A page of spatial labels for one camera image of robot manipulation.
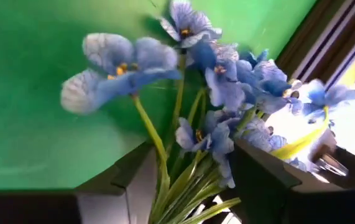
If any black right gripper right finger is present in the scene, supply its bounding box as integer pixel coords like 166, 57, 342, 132
226, 139, 355, 224

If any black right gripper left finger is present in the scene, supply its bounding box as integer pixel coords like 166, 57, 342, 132
0, 142, 162, 224

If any blue flower bunch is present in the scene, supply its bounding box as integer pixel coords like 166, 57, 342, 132
59, 0, 355, 224

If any clear glass vase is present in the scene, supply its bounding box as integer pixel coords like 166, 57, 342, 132
313, 152, 349, 178

